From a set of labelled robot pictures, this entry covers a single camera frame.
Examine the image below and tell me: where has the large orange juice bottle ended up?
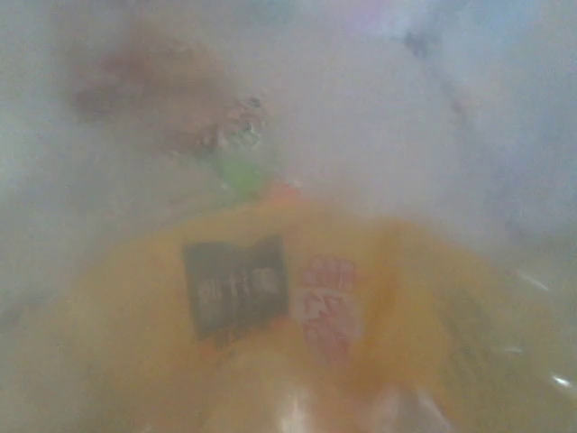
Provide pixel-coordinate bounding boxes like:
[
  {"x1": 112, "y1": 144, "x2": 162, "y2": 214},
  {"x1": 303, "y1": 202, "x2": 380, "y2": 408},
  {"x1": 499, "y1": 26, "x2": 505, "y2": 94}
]
[{"x1": 0, "y1": 26, "x2": 577, "y2": 433}]

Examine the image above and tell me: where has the brown tea bottle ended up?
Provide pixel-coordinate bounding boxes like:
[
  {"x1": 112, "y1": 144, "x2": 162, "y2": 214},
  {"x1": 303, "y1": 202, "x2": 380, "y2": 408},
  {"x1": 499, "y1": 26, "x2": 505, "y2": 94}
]
[{"x1": 67, "y1": 35, "x2": 271, "y2": 159}]

